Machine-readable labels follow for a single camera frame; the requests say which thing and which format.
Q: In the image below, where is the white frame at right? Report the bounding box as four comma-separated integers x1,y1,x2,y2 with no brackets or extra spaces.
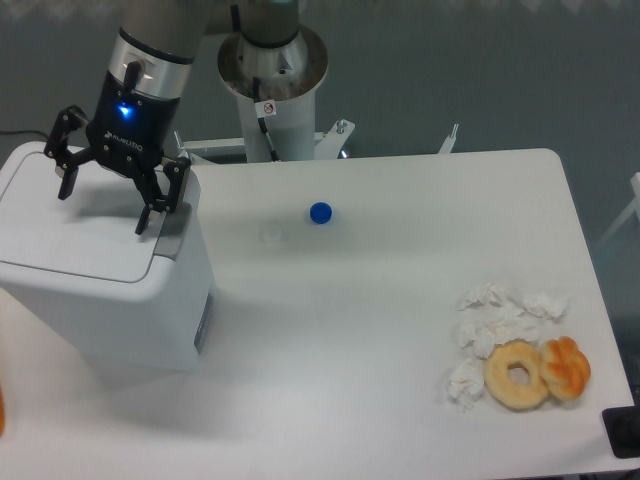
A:
594,172,639,263

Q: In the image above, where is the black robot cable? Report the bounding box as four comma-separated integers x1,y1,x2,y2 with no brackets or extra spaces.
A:
251,75,280,162

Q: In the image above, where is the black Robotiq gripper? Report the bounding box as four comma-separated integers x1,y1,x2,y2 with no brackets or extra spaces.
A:
43,73,191,235

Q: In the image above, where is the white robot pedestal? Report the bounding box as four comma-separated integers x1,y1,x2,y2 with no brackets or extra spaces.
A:
172,24,357,164

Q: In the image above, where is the white trash can lid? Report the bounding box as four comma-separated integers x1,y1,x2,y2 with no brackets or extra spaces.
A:
1,142,165,283

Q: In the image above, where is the orange object at edge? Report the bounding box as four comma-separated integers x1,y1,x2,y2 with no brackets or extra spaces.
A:
0,378,7,438

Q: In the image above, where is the large crumpled white tissue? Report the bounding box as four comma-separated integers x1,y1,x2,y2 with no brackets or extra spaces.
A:
454,283,540,359

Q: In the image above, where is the black device at edge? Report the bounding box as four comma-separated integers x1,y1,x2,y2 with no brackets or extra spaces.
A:
602,406,639,459

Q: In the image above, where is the crumpled white tissue right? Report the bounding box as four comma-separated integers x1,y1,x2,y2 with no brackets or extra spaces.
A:
522,292,569,322

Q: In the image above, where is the ring donut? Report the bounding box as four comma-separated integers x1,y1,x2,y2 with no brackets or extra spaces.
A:
483,341,549,411

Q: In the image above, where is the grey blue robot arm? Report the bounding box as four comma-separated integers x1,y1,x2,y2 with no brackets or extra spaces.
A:
44,1,299,234

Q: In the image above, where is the blue bottle cap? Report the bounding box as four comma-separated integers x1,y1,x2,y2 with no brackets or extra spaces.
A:
309,201,333,225

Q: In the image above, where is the small crumpled white tissue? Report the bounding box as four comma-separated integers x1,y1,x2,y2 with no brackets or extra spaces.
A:
446,358,485,412

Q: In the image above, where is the white bottle cap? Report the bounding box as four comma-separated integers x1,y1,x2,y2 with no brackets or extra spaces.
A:
261,222,284,244

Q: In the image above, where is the orange glazed bread roll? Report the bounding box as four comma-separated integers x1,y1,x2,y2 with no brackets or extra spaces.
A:
539,336,591,401

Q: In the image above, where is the white trash can body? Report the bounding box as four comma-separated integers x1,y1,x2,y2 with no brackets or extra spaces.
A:
1,175,215,370

